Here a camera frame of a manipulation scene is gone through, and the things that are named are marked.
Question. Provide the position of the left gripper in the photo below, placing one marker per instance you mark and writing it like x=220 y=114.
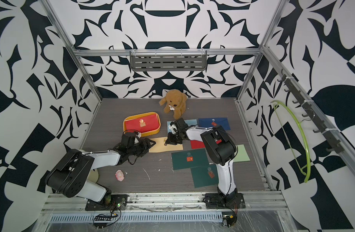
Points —
x=146 y=147

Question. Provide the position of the black wall hook rail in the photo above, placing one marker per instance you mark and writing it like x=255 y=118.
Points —
x=311 y=114

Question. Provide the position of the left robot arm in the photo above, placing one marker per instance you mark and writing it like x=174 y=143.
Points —
x=70 y=176

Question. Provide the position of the yellow envelope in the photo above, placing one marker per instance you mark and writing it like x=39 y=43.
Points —
x=160 y=146

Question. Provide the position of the red envelope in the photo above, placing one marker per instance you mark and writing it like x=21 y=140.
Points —
x=197 y=144
x=143 y=123

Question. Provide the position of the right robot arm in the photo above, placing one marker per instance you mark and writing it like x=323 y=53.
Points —
x=221 y=150

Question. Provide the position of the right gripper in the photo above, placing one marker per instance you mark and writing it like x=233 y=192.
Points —
x=169 y=140

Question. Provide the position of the brown plush dog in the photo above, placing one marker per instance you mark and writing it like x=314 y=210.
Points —
x=174 y=101

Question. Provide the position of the cream plastic container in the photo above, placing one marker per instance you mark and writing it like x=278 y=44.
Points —
x=93 y=176

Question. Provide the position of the grey metal wall shelf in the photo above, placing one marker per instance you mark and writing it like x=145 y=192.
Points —
x=159 y=60

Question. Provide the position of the green plastic hanger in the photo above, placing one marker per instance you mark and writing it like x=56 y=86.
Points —
x=306 y=169

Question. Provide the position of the dark green envelope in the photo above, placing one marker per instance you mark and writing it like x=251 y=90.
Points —
x=205 y=176
x=189 y=159

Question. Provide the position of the dark green envelope lower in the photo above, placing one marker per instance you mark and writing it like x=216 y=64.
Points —
x=205 y=176

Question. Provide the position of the light green envelope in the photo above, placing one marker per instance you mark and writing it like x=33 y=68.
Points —
x=241 y=155

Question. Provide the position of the yellow plastic storage box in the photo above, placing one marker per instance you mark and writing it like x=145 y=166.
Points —
x=137 y=132

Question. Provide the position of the dark blue envelope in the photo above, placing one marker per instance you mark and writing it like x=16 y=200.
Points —
x=214 y=122

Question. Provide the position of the dark green envelope upper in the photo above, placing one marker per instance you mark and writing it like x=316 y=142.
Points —
x=189 y=159

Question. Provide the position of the light blue envelope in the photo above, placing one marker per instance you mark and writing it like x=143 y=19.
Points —
x=189 y=122

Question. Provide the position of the small pink toy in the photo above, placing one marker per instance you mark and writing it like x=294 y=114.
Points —
x=119 y=175

